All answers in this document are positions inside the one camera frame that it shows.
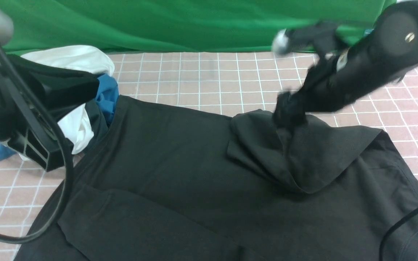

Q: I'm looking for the green backdrop cloth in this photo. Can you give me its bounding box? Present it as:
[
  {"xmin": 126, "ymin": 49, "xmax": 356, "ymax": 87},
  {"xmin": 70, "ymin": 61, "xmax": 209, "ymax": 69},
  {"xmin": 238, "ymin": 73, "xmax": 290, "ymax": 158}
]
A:
[{"xmin": 0, "ymin": 0, "xmax": 394, "ymax": 54}]

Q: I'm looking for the pink grid table mat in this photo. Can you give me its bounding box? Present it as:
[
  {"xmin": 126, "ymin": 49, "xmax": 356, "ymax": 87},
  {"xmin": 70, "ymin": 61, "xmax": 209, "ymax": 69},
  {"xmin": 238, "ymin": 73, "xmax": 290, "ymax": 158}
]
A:
[{"xmin": 0, "ymin": 46, "xmax": 418, "ymax": 261}]

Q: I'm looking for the dark teal garment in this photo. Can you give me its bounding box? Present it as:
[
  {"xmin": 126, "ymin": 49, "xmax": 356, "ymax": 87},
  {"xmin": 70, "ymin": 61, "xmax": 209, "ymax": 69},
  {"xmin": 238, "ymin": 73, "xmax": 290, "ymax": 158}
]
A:
[{"xmin": 83, "ymin": 100, "xmax": 109, "ymax": 153}]

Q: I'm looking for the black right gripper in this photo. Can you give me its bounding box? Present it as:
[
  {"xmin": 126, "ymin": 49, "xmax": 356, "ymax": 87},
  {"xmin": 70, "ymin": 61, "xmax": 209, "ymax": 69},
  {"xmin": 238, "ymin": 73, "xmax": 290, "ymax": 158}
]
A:
[{"xmin": 272, "ymin": 55, "xmax": 344, "ymax": 129}]

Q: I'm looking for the blue garment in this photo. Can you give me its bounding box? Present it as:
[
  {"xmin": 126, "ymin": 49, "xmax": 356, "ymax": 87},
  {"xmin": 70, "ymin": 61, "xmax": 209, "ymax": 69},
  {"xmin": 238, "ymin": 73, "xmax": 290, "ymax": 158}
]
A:
[{"xmin": 0, "ymin": 73, "xmax": 119, "ymax": 162}]

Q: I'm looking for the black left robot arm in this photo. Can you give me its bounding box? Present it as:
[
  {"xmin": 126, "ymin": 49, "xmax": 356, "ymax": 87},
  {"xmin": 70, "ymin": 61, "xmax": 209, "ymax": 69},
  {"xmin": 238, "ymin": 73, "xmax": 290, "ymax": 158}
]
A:
[{"xmin": 0, "ymin": 10, "xmax": 99, "ymax": 171}]

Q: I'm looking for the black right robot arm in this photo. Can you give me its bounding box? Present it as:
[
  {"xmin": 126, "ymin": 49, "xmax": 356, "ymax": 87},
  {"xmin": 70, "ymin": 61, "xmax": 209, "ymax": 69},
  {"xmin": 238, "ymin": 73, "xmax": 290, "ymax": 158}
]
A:
[{"xmin": 272, "ymin": 0, "xmax": 418, "ymax": 128}]

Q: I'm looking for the gray long-sleeve top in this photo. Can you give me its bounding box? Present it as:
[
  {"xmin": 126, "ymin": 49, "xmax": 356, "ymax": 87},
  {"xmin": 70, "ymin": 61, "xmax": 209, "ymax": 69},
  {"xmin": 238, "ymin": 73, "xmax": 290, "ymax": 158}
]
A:
[{"xmin": 15, "ymin": 96, "xmax": 418, "ymax": 261}]

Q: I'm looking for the white garment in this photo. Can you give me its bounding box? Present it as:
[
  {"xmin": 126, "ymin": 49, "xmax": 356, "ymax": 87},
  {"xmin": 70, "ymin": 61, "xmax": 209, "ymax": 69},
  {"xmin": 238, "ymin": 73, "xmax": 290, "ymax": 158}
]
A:
[{"xmin": 17, "ymin": 45, "xmax": 115, "ymax": 160}]

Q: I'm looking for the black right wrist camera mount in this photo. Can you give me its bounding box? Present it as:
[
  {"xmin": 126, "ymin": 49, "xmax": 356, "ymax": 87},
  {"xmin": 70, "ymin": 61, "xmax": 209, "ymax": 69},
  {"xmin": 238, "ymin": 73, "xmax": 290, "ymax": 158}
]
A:
[{"xmin": 271, "ymin": 21, "xmax": 349, "ymax": 58}]

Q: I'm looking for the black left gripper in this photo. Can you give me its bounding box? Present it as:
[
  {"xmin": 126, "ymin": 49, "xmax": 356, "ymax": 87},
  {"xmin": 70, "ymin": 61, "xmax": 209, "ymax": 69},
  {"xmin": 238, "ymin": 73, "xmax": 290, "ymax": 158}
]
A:
[{"xmin": 7, "ymin": 127, "xmax": 65, "ymax": 172}]

